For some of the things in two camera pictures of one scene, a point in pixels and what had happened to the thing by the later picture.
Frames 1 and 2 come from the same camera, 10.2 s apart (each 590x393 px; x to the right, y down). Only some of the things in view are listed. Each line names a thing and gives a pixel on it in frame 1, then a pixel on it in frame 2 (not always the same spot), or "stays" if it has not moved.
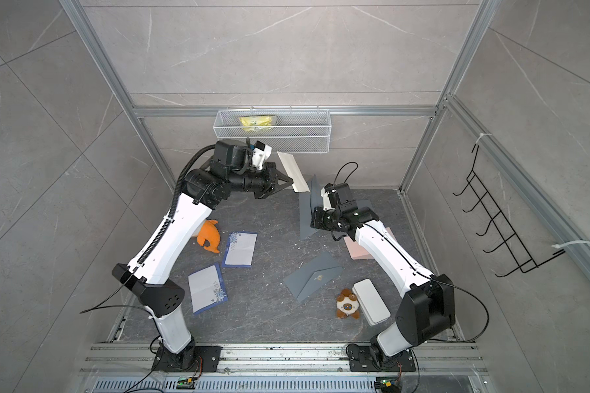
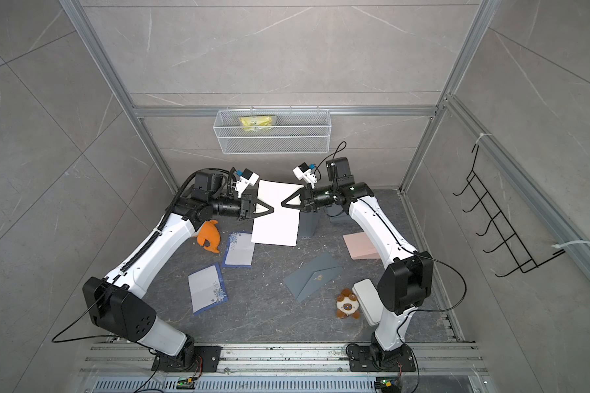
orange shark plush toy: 210,232 stays
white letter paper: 240,250 stays
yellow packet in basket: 256,123 stays
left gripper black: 265,186 -> 245,208
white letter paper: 300,183 -> 279,227
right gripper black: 317,219 -> 307,201
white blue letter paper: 206,288 stays
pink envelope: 355,251 stays
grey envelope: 318,273 stays
